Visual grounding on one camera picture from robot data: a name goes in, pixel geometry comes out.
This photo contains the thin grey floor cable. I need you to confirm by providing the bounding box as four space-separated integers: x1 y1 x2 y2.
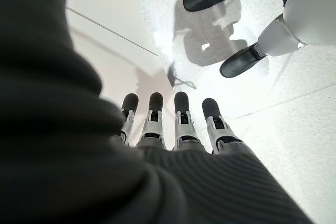
173 76 198 90

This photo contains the grey robot left leg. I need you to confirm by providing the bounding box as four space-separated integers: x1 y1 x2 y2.
256 0 336 57

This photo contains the black robot left foot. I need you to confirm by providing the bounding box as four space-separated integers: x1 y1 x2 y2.
219 42 269 79

